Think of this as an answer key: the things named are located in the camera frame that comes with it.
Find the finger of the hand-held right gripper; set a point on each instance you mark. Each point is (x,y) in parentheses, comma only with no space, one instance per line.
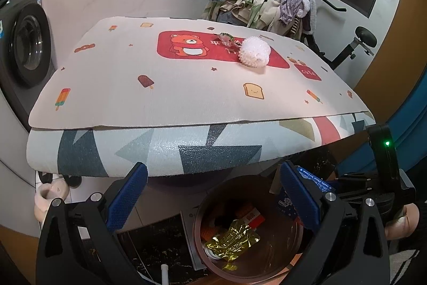
(357,178)
(358,196)

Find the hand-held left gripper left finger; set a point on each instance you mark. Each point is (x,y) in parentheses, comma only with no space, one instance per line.
(126,196)

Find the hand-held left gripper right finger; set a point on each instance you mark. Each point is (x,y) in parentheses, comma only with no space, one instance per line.
(300,196)

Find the blue printed carton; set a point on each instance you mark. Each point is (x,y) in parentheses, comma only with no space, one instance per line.
(315,180)

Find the red packet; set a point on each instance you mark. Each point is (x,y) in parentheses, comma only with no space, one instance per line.
(252,215)

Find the brown round bin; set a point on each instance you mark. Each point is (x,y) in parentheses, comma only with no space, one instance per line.
(267,255)

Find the gold foil wrapper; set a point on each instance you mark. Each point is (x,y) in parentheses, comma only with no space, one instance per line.
(233,236)

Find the orange foam net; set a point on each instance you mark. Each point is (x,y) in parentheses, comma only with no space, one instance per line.
(209,232)

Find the person's right hand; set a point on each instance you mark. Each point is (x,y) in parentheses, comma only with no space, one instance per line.
(405,221)

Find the geometric patterned foam mat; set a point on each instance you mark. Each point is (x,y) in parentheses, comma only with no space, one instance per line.
(150,151)

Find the black dumbbell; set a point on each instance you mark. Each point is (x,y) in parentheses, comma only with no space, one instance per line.
(73,180)

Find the white pipe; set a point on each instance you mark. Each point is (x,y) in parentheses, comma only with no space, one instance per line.
(164,275)

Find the cartoon printed table mat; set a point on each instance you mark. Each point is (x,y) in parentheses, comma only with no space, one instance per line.
(166,98)

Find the black exercise bike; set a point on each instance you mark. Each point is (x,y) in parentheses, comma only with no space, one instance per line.
(347,54)

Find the white foam net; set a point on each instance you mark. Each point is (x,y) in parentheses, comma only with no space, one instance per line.
(254,52)

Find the clear candy wrapper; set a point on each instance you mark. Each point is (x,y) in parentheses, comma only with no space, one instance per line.
(224,37)

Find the grey washing machine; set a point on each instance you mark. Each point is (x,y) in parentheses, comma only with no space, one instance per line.
(26,48)

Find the pile of clothes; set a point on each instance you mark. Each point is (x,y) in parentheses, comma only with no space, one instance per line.
(260,1)

